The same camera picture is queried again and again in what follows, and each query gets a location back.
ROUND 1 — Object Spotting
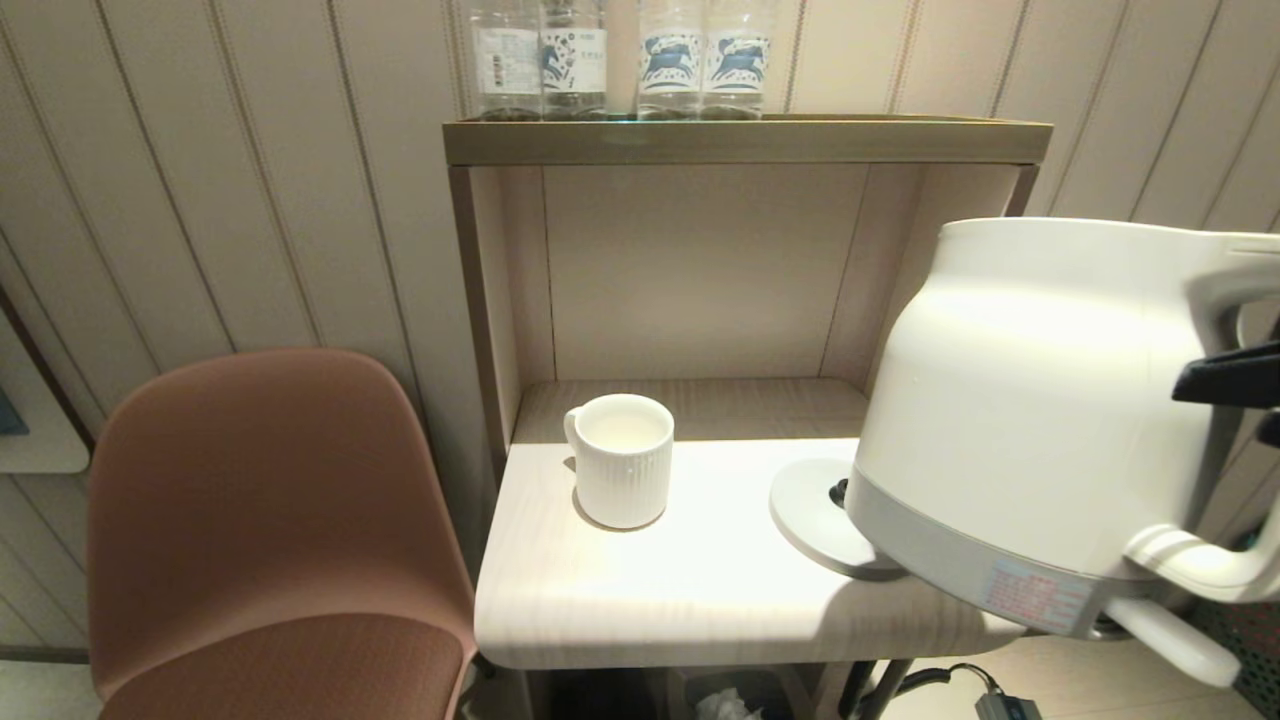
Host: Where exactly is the white electric kettle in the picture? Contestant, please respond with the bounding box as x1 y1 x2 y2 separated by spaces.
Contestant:
845 217 1280 691

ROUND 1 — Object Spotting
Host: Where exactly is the green mesh basket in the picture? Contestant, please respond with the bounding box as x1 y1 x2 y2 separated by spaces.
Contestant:
1190 598 1280 693

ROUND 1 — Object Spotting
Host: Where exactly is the grey power adapter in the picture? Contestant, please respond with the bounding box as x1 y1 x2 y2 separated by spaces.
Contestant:
975 688 1043 720

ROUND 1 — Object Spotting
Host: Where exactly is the white round kettle base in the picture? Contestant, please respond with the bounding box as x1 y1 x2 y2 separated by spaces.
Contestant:
768 458 913 582

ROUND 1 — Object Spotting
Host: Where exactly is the beige wooden shelf table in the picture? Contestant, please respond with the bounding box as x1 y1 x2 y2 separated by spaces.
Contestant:
443 112 1057 720

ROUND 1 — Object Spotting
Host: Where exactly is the clear bottle blue deer label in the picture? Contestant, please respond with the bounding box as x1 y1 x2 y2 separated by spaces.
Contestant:
703 0 777 122
637 0 709 122

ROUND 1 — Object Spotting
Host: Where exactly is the white crumpled tissue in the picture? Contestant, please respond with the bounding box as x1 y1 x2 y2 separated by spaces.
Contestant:
695 688 763 720

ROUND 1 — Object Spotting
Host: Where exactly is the white ribbed ceramic mug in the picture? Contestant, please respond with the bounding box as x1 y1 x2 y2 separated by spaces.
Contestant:
563 393 677 532

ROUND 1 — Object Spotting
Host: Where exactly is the clear bottle blue dotted label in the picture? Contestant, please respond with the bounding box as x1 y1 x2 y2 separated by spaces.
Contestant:
540 0 610 120

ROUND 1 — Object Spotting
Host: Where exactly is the clear bottle white text label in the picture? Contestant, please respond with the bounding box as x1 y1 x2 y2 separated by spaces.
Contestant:
470 0 545 122

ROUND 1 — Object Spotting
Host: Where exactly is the pink plastic chair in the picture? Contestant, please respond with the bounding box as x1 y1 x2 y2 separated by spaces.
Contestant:
85 347 479 720

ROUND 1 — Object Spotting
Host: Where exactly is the black floor cable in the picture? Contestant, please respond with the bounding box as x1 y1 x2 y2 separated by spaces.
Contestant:
845 662 1001 720

